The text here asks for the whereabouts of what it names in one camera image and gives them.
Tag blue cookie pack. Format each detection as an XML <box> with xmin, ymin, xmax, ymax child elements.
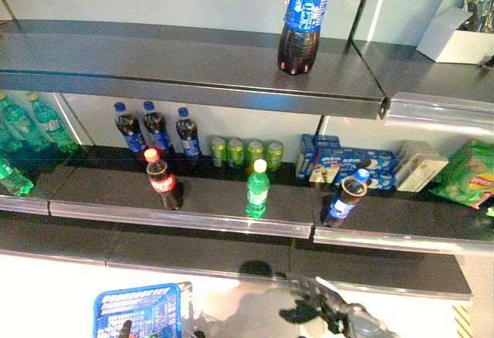
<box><xmin>313</xmin><ymin>147</ymin><xmax>398</xmax><ymax>192</ymax></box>

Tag large cola bottle blue label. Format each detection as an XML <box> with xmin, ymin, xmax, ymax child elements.
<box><xmin>277</xmin><ymin>0</ymin><xmax>337</xmax><ymax>76</ymax></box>

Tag silver foil snack bags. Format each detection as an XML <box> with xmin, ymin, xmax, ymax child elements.
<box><xmin>461</xmin><ymin>0</ymin><xmax>494</xmax><ymax>33</ymax></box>

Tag cola bottle red cap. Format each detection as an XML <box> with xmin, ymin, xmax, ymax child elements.
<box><xmin>144</xmin><ymin>147</ymin><xmax>184</xmax><ymax>211</ymax></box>

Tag green sprite bottle white cap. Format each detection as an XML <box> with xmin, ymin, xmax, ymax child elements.
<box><xmin>245</xmin><ymin>159</ymin><xmax>270</xmax><ymax>219</ymax></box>

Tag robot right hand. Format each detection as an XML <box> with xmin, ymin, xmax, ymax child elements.
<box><xmin>278</xmin><ymin>275</ymin><xmax>350</xmax><ymax>335</ymax></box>

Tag blue plastic shopping basket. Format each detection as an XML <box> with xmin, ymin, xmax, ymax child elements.
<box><xmin>92</xmin><ymin>282</ymin><xmax>194</xmax><ymax>338</ymax></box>

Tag white carton box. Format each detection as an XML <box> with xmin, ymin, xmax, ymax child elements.
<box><xmin>415</xmin><ymin>0</ymin><xmax>494</xmax><ymax>63</ymax></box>

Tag white carton packs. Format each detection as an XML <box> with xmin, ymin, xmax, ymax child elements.
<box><xmin>393</xmin><ymin>140</ymin><xmax>451</xmax><ymax>193</ymax></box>

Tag blue biscuit box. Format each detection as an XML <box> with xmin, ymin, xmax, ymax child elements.
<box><xmin>295</xmin><ymin>134</ymin><xmax>341</xmax><ymax>179</ymax></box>

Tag green snack bag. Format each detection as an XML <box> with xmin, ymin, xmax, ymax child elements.
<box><xmin>429</xmin><ymin>139</ymin><xmax>494</xmax><ymax>218</ymax></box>

